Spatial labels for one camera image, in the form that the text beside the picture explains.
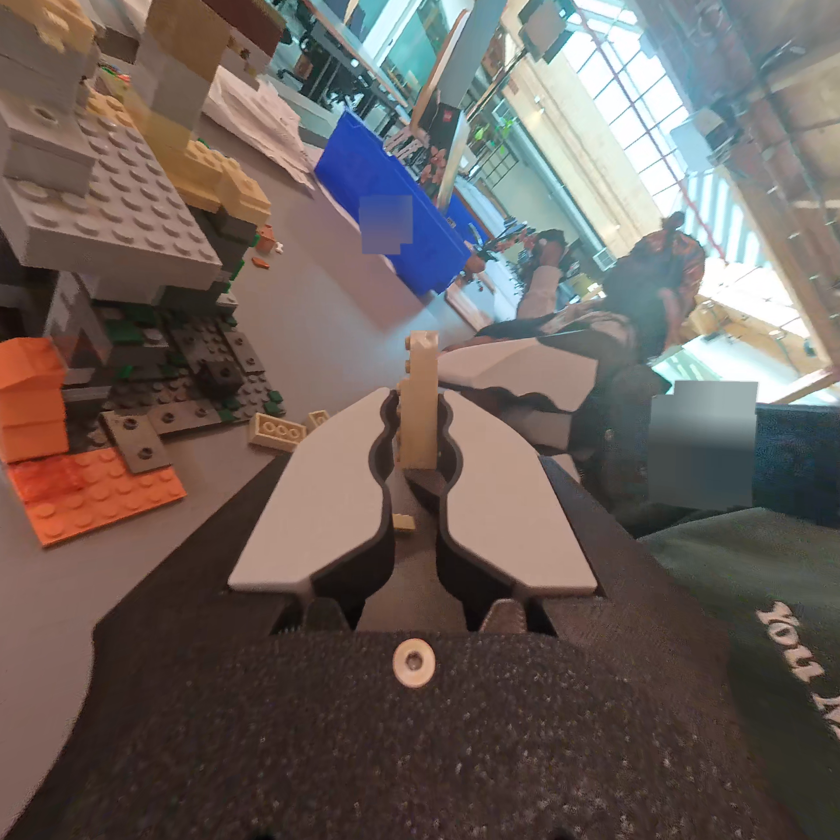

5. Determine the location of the person's right hand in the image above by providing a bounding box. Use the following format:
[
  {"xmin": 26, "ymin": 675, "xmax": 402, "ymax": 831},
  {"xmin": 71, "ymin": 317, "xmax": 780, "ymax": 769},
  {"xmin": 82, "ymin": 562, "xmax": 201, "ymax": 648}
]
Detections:
[{"xmin": 445, "ymin": 314, "xmax": 560, "ymax": 354}]

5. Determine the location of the white paper pile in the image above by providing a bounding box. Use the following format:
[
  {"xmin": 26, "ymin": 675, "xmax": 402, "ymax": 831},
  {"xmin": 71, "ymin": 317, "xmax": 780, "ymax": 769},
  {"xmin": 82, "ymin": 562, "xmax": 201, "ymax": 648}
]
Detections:
[{"xmin": 202, "ymin": 66, "xmax": 324, "ymax": 193}]

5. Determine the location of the potted orchid plant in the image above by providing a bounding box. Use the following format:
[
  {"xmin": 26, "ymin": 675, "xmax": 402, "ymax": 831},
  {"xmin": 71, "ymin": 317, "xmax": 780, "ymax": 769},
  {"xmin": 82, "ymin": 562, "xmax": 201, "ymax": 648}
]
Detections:
[{"xmin": 459, "ymin": 222, "xmax": 529, "ymax": 293}]

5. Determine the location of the grey desk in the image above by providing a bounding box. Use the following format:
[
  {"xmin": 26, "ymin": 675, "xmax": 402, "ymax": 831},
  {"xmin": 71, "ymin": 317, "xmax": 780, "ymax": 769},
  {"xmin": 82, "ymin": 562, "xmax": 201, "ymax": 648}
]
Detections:
[{"xmin": 0, "ymin": 115, "xmax": 500, "ymax": 788}]

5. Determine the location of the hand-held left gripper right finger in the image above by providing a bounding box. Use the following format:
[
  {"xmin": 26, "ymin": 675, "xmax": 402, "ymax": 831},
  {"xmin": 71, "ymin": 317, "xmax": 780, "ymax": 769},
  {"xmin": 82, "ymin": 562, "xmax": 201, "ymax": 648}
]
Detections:
[{"xmin": 435, "ymin": 390, "xmax": 599, "ymax": 632}]

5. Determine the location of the long wooden meeting table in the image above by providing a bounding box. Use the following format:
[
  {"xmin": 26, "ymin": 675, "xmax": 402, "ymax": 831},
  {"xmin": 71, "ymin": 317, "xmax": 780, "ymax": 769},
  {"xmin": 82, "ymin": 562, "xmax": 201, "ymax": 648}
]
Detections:
[{"xmin": 289, "ymin": 0, "xmax": 427, "ymax": 112}]

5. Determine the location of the glass window wall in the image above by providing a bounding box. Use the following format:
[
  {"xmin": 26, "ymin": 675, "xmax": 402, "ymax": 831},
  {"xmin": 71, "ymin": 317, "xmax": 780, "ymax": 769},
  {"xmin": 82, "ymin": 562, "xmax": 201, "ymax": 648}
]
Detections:
[{"xmin": 558, "ymin": 0, "xmax": 723, "ymax": 217}]

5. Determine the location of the tan brick wall chunk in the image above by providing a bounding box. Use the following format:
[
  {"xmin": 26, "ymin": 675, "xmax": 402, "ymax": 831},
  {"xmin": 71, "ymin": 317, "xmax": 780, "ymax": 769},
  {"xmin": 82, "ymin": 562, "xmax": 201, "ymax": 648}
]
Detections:
[{"xmin": 395, "ymin": 330, "xmax": 441, "ymax": 471}]

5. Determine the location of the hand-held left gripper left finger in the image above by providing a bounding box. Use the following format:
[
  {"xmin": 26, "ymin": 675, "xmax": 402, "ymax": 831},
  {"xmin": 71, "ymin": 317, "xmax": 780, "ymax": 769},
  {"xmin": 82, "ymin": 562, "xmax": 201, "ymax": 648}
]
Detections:
[{"xmin": 227, "ymin": 387, "xmax": 399, "ymax": 632}]

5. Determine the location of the toy brick tower model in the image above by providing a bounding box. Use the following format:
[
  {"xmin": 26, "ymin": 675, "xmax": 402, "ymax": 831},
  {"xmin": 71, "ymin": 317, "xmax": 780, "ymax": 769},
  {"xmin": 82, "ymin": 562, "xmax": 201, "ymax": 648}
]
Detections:
[{"xmin": 0, "ymin": 0, "xmax": 291, "ymax": 460}]

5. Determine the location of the orange toy brick plate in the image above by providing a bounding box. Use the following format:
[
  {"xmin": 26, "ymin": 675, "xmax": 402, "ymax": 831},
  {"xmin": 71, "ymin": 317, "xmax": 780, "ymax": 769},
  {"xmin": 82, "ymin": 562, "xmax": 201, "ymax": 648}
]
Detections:
[{"xmin": 0, "ymin": 338, "xmax": 189, "ymax": 549}]

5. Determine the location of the floral printed board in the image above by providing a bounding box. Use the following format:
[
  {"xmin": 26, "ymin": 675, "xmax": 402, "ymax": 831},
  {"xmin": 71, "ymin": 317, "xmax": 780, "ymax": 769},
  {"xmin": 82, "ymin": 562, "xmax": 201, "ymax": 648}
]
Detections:
[{"xmin": 384, "ymin": 110, "xmax": 475, "ymax": 212}]

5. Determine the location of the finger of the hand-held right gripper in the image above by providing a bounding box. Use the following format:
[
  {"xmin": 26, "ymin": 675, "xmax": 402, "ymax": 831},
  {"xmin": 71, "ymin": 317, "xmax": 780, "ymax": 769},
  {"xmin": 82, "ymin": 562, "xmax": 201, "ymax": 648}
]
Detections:
[
  {"xmin": 436, "ymin": 333, "xmax": 602, "ymax": 412},
  {"xmin": 515, "ymin": 406, "xmax": 584, "ymax": 485}
]

